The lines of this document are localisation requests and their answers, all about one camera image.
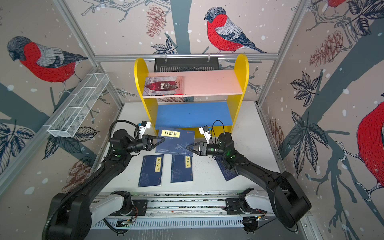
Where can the navy book leftmost yellow label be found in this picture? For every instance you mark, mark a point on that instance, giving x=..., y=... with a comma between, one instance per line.
x=151, y=171

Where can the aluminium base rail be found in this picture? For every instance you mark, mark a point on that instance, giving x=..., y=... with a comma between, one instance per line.
x=149, y=211

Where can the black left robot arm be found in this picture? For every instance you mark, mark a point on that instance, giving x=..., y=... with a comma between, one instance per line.
x=69, y=216

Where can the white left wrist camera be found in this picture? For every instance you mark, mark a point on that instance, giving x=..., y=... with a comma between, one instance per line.
x=143, y=126

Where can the red silver illustrated book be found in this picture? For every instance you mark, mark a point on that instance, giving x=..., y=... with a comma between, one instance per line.
x=163, y=86

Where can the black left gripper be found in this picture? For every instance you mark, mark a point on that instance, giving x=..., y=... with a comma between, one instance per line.
x=147, y=144

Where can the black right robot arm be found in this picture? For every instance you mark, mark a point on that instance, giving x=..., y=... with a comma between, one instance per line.
x=288, y=200

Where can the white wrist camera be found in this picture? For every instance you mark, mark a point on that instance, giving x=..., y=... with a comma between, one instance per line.
x=143, y=126
x=205, y=131

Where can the black slotted vent box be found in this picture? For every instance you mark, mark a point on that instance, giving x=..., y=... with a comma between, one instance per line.
x=186, y=65

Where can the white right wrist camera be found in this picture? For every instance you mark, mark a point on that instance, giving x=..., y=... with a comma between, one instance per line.
x=205, y=131

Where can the white wire mesh tray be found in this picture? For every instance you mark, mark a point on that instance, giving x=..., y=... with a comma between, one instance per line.
x=71, y=118

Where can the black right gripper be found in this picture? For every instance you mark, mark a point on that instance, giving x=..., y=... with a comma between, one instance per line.
x=202, y=152

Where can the yellow blue pink bookshelf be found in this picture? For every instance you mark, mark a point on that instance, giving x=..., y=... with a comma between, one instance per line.
x=210, y=98

